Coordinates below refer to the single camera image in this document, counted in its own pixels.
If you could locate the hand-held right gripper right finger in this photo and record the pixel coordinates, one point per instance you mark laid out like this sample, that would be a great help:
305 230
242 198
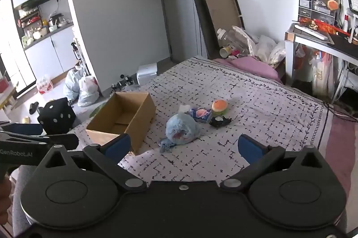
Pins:
249 149

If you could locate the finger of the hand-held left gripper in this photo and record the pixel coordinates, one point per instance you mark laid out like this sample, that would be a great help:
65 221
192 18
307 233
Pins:
29 129
61 140

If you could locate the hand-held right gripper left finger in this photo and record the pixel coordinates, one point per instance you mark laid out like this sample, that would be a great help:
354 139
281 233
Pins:
120 146

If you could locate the brown cardboard box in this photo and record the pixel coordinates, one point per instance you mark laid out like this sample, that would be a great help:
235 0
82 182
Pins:
139 115

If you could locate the black patterned sock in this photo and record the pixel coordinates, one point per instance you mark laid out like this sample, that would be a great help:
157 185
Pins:
219 122

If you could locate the white grey cloth bundle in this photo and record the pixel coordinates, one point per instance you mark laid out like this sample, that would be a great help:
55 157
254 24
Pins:
181 129

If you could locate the black slipper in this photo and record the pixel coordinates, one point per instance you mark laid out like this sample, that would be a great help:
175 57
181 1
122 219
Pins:
34 107

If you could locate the black dice stool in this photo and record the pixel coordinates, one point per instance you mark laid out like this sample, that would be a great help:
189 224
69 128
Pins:
57 115

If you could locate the grey pants leg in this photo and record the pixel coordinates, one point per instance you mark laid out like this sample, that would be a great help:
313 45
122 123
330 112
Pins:
19 199

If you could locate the white black patterned bed blanket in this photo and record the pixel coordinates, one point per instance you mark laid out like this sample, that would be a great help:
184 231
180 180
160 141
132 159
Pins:
251 98

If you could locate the burger plush toy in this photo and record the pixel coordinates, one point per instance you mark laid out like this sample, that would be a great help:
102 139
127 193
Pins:
219 106

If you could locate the white plastic bag red print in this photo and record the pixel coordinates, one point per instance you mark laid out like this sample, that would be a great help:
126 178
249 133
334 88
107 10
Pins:
89 92

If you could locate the black gear on floor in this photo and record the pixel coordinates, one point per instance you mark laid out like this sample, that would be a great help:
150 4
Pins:
123 84

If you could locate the white kitchen base cabinet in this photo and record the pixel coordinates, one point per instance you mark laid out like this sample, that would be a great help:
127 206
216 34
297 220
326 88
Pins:
47 55

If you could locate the white box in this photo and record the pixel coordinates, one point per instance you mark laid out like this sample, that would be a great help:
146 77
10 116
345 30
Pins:
146 73

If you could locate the pink pillow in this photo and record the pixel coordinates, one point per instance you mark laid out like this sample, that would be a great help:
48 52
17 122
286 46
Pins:
251 66

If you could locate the black spray bottle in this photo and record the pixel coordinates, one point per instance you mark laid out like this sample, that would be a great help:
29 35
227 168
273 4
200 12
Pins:
75 52

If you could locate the pink bed sheet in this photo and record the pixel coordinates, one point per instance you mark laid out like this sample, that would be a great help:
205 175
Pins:
342 143

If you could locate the paper cup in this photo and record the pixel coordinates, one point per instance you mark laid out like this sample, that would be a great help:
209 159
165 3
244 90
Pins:
224 51

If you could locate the heap of white plastic bags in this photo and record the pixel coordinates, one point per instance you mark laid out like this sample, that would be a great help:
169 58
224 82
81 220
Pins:
265 48

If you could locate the clear plastic jar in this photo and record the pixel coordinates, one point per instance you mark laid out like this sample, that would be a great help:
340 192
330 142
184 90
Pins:
226 37

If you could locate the white desk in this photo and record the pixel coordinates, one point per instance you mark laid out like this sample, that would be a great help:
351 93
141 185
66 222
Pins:
307 44

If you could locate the white power strip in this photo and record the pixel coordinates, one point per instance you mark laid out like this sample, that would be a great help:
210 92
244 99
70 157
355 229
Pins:
311 32

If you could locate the black framed folded table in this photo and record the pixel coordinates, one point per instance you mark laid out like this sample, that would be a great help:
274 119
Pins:
218 11

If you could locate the black desk mat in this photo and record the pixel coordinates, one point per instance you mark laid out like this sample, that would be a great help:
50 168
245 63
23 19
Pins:
344 44

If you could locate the grey door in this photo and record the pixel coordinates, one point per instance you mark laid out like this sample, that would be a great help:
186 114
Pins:
181 17

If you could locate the grey drawer organiser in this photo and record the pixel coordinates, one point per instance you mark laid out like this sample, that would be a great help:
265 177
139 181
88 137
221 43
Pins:
317 7

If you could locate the white bottle red cap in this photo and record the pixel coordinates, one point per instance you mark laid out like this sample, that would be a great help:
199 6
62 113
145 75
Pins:
346 23

